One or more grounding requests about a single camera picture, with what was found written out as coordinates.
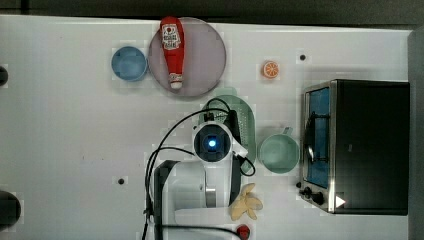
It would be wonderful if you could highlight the green oval plastic strainer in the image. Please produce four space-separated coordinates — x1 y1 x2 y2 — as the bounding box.
203 88 257 163

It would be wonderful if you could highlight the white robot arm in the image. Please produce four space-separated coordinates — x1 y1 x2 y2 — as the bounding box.
154 120 248 240

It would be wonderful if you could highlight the grey round plate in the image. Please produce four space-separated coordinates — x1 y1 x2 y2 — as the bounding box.
148 17 226 97

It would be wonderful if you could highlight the green cup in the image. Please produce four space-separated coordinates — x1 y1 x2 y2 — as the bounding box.
258 127 300 174

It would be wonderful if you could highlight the orange slice toy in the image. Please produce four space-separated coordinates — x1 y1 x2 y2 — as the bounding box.
261 61 280 79

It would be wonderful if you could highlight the peeled banana toy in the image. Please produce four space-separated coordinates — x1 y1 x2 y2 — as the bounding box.
230 183 263 221

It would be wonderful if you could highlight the red ketchup bottle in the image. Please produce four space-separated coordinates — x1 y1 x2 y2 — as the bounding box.
160 16 185 89

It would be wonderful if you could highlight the blue cup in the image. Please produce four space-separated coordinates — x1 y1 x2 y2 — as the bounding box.
111 46 148 82

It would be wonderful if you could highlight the red strawberry toy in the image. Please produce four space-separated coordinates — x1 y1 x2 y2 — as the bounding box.
236 224 250 240

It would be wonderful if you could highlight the black toaster oven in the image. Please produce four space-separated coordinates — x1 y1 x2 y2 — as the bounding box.
297 79 410 216

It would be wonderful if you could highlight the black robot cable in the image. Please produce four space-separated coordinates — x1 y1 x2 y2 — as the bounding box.
141 97 257 240

